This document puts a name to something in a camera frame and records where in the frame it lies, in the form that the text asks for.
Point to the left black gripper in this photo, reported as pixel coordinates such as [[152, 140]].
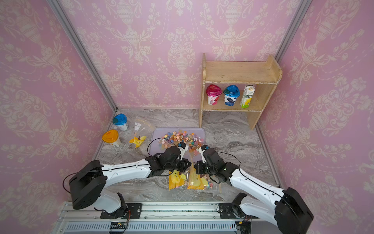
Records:
[[185, 162]]

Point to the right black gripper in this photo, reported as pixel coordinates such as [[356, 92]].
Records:
[[199, 169]]

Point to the candy ziploc bag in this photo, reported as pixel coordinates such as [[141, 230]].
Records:
[[201, 181], [176, 179], [139, 135]]

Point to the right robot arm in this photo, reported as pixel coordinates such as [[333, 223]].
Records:
[[286, 209]]

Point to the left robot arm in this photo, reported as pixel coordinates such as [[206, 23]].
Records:
[[88, 187]]

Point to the pile of colourful candies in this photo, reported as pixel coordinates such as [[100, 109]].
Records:
[[193, 140]]

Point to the lilac plastic tray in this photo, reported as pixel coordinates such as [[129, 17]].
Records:
[[158, 134]]

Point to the orange lid cup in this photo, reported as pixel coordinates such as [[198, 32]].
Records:
[[112, 137]]

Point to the blue lid cup on table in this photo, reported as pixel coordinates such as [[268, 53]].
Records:
[[120, 121]]

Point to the pink lid cup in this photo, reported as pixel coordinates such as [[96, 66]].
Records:
[[213, 93]]

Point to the blue lid cup on shelf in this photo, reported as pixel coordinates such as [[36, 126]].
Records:
[[231, 94]]

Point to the green white carton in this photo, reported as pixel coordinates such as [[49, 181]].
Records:
[[247, 96]]

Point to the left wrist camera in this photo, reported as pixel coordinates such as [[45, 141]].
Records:
[[183, 149]]

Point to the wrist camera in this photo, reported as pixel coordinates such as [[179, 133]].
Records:
[[201, 151], [183, 149]]

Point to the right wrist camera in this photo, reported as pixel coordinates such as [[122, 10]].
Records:
[[201, 151]]

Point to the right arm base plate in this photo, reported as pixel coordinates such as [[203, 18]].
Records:
[[227, 211]]

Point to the aluminium rail frame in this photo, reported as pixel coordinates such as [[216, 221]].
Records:
[[161, 218]]

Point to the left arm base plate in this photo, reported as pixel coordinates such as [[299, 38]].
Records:
[[133, 211]]

